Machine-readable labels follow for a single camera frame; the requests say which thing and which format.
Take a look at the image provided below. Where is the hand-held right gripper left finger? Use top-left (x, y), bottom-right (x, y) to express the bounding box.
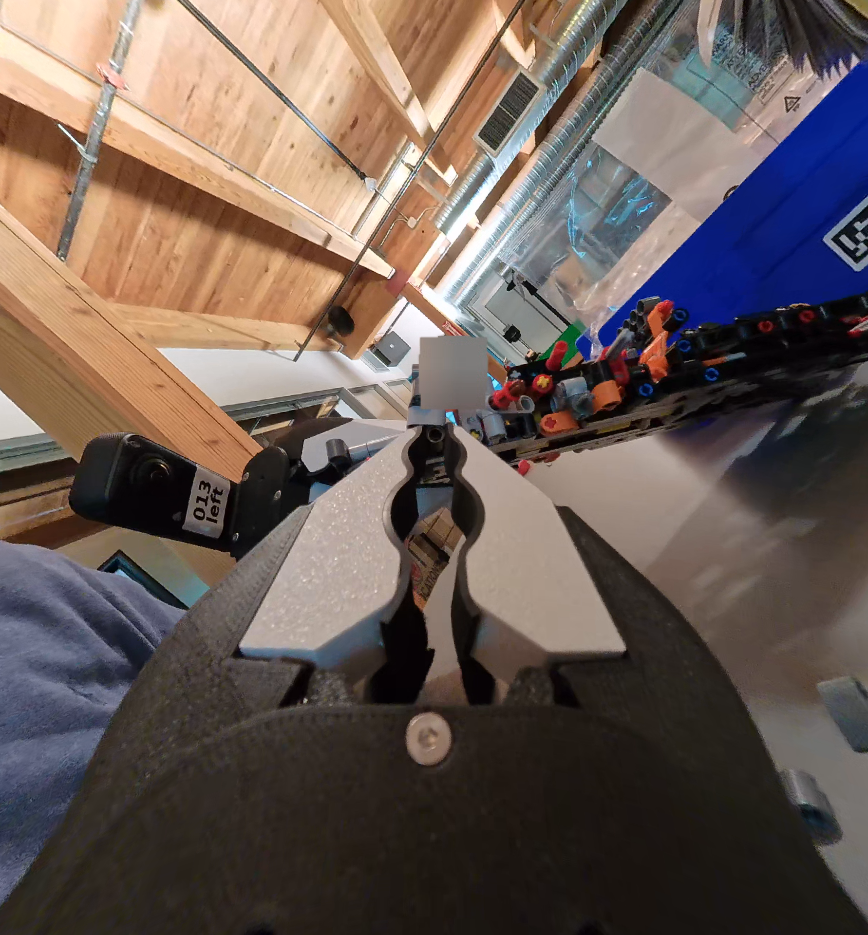
top-left (238, 427), bottom-right (426, 704)

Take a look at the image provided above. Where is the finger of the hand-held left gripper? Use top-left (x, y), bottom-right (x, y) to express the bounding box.
top-left (308, 418), bottom-right (413, 460)

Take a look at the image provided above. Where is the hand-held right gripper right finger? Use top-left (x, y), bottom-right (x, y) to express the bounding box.
top-left (445, 424), bottom-right (628, 704)

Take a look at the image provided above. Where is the lego car chassis model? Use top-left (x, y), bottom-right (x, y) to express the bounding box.
top-left (445, 288), bottom-right (868, 476)

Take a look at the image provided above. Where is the curved grey lego piece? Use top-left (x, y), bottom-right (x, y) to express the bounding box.
top-left (779, 767), bottom-right (844, 847)
top-left (816, 675), bottom-right (868, 753)

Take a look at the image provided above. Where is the black framed poster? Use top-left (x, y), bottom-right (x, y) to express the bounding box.
top-left (98, 549), bottom-right (187, 607)

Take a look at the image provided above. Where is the wooden pillar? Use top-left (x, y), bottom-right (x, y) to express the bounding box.
top-left (0, 174), bottom-right (263, 468)

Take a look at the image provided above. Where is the pile of clear plastic bags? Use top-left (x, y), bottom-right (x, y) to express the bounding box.
top-left (500, 0), bottom-right (866, 322)

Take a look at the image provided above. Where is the blue bin with square tag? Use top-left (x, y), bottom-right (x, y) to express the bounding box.
top-left (580, 40), bottom-right (868, 352)

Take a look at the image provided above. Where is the silver ventilation duct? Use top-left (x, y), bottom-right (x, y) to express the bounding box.
top-left (423, 0), bottom-right (687, 315)

